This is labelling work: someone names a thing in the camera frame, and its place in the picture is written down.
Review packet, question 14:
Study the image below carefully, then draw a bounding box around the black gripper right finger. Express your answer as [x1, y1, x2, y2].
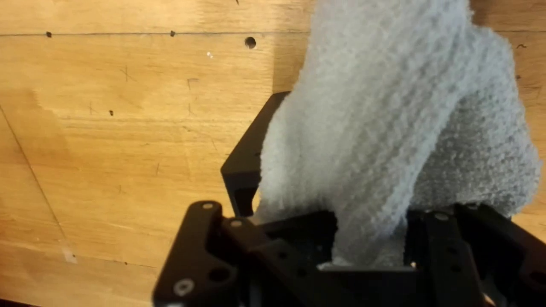
[405, 203, 546, 307]

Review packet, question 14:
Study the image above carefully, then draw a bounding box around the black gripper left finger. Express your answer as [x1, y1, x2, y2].
[151, 91, 354, 307]

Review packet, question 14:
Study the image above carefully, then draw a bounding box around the white towel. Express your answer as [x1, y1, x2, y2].
[252, 0, 542, 271]

